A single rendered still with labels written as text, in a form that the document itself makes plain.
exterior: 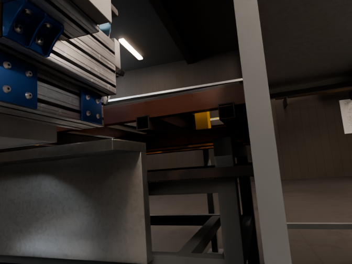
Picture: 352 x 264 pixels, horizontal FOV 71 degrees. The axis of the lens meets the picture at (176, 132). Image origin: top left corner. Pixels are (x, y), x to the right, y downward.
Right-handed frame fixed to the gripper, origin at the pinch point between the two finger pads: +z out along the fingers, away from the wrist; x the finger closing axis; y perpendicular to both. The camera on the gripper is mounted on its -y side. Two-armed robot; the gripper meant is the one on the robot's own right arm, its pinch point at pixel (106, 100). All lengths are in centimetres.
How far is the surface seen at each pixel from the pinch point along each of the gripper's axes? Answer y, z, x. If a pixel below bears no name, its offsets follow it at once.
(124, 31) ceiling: 214, -292, -406
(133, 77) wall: 311, -263, -625
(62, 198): 6.2, 39.9, 21.2
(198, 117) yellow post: -42.2, 13.2, 0.7
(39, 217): 17, 47, 21
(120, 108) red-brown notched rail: -17.3, 9.2, 17.2
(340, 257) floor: -100, 91, -77
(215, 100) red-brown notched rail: -52, 12, 18
